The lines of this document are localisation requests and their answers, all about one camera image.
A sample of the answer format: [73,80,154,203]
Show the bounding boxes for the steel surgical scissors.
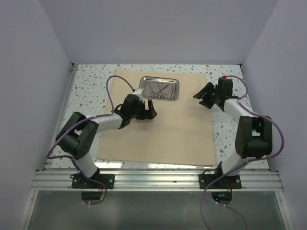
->
[151,84,169,99]

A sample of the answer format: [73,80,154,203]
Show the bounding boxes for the steel instrument tray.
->
[139,76,179,101]

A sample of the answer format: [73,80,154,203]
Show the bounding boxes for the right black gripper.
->
[193,82,221,109]

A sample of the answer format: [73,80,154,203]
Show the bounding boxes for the aluminium front rail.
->
[31,169,283,192]

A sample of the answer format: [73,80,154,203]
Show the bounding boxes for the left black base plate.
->
[70,173,115,189]

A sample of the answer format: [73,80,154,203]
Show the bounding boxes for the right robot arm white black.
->
[193,76,272,188]

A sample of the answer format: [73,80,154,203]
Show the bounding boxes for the beige cloth wrap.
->
[97,69,216,166]

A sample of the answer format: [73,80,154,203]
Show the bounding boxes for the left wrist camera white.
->
[132,88,143,101]

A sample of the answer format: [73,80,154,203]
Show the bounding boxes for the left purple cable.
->
[46,75,135,206]

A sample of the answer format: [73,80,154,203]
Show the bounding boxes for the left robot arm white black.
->
[55,93,157,188]

